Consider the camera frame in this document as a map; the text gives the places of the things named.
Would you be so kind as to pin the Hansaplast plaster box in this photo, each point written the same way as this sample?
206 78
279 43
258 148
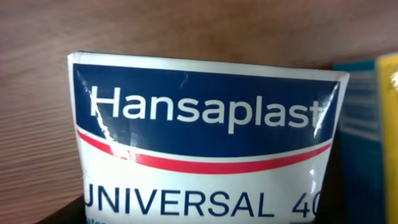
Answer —
164 140

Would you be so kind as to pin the blue yellow VapoDrops box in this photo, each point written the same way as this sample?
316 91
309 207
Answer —
368 140

